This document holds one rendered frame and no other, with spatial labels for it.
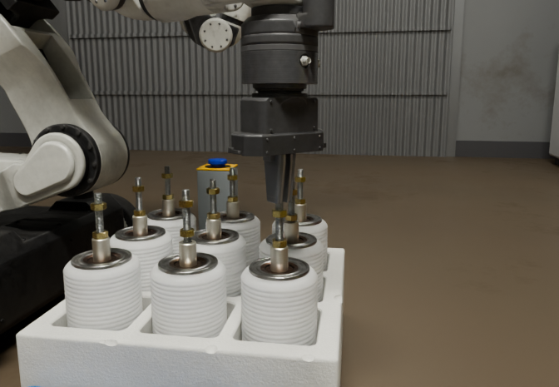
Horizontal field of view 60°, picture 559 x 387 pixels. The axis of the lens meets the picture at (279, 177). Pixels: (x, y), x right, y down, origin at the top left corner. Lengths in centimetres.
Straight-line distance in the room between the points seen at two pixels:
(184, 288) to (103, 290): 11
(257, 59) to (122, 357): 38
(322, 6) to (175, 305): 38
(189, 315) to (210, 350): 5
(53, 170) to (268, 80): 56
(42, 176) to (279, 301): 58
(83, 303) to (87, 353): 6
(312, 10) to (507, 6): 339
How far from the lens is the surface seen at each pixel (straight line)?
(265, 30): 53
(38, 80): 105
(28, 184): 103
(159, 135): 407
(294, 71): 53
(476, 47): 381
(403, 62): 370
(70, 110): 101
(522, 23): 389
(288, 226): 70
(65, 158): 97
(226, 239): 72
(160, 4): 68
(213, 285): 61
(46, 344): 67
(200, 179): 100
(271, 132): 53
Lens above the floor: 47
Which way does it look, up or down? 10 degrees down
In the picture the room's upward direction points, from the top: straight up
